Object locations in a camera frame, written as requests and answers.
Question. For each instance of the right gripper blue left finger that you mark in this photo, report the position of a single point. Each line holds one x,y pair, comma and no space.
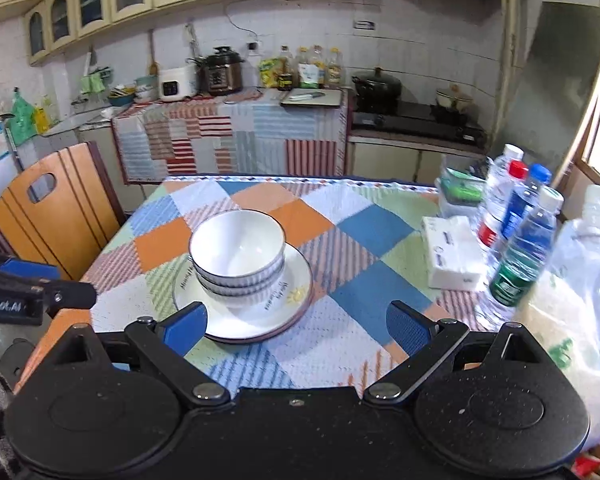
180,331

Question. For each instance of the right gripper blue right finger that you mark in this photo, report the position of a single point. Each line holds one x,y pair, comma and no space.
412,332

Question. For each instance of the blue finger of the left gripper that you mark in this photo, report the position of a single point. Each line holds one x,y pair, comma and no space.
29,269
62,295

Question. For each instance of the white plate with sun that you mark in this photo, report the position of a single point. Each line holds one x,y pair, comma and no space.
186,289

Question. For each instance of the white bowl dark rim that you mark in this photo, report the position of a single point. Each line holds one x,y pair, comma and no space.
237,244

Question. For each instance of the pink bear carrot plate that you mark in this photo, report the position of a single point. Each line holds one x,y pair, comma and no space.
234,328

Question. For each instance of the white ribbed bowl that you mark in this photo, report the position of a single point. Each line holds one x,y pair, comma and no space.
241,285

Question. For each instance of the wooden chair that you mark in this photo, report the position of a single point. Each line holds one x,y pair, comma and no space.
61,211

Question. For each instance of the white tissue pack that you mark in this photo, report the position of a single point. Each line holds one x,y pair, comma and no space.
454,258

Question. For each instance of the red label water bottle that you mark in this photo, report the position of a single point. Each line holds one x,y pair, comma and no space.
498,193

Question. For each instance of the green label water bottle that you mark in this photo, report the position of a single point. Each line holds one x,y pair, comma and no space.
521,263

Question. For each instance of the green plastic bag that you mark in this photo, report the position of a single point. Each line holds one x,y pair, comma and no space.
21,125

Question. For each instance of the clear box green items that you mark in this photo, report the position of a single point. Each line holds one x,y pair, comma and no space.
460,193

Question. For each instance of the blue label water bottle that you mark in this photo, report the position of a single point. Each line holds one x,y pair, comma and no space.
524,197

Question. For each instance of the striped patchwork counter cloth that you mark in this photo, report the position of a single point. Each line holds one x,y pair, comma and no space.
250,132

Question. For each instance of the black gas stove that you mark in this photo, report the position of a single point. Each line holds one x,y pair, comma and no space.
426,121

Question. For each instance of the small pot on stove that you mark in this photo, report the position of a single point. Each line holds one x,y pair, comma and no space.
453,98

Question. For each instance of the white rice cooker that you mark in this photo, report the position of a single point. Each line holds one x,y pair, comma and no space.
177,84

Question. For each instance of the black wok with lid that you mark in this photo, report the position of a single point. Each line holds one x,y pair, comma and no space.
377,91

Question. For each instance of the black cutting board tray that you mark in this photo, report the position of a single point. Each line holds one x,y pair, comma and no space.
312,97

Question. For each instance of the black pressure cooker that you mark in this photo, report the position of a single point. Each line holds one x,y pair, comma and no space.
220,73

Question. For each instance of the oil bottle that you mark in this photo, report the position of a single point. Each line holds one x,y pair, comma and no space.
333,69

